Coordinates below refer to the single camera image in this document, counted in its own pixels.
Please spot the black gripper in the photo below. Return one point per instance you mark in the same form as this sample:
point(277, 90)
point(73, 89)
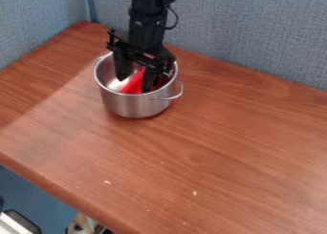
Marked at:
point(142, 47)

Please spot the red plastic block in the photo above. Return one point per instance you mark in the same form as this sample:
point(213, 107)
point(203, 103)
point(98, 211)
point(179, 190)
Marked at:
point(134, 87)

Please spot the metal pot with handle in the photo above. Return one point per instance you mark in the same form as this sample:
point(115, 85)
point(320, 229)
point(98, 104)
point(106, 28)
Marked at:
point(134, 105)

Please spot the white object under table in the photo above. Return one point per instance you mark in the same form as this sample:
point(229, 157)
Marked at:
point(85, 225)

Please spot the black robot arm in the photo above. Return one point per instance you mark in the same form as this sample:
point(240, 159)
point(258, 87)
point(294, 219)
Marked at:
point(151, 7)

